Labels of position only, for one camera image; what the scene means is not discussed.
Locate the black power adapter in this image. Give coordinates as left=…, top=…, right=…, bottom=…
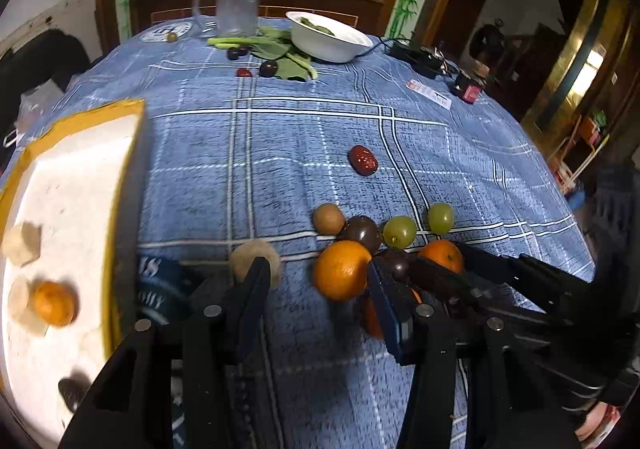
left=390, top=40, right=443, bottom=78

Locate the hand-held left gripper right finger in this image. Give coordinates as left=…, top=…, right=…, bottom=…
left=367, top=259, right=581, bottom=449

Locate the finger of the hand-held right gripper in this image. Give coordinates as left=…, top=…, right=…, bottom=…
left=452, top=241, right=531, bottom=286
left=410, top=259, right=493, bottom=315

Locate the white paper label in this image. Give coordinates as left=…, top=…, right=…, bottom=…
left=406, top=79, right=453, bottom=108

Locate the white foam tray yellow tape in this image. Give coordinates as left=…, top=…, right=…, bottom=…
left=0, top=99, right=146, bottom=435

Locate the banana piece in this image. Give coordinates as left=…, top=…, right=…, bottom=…
left=7, top=279, right=48, bottom=337
left=2, top=223, right=42, bottom=266
left=229, top=239, right=282, bottom=289

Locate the dark purple plum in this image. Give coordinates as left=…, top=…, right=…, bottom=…
left=377, top=249, right=413, bottom=282
left=57, top=377, right=91, bottom=412
left=339, top=215, right=383, bottom=252

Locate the green grape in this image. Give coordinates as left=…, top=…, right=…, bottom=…
left=382, top=215, right=417, bottom=249
left=427, top=203, right=455, bottom=235

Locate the black leather sofa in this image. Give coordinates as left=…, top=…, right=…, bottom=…
left=0, top=29, right=92, bottom=164

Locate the clear glass pitcher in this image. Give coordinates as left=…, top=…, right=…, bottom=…
left=191, top=0, right=263, bottom=38

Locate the crumpled plastic bag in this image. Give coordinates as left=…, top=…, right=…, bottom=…
left=17, top=79, right=66, bottom=134

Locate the mandarin orange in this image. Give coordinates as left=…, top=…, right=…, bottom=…
left=417, top=239, right=466, bottom=275
left=312, top=240, right=373, bottom=301
left=32, top=281, right=78, bottom=327
left=360, top=288, right=423, bottom=340

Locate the red and black box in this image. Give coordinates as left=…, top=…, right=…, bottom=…
left=454, top=71, right=485, bottom=104

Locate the white bowl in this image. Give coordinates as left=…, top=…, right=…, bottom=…
left=286, top=11, right=375, bottom=64

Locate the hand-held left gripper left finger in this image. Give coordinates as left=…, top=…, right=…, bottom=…
left=60, top=256, right=271, bottom=449

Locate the blue plaid tablecloth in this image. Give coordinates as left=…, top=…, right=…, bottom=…
left=0, top=16, right=596, bottom=449

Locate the green leafy vegetable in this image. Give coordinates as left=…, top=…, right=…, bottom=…
left=207, top=26, right=319, bottom=81

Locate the brown longan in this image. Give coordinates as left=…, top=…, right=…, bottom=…
left=313, top=203, right=346, bottom=236

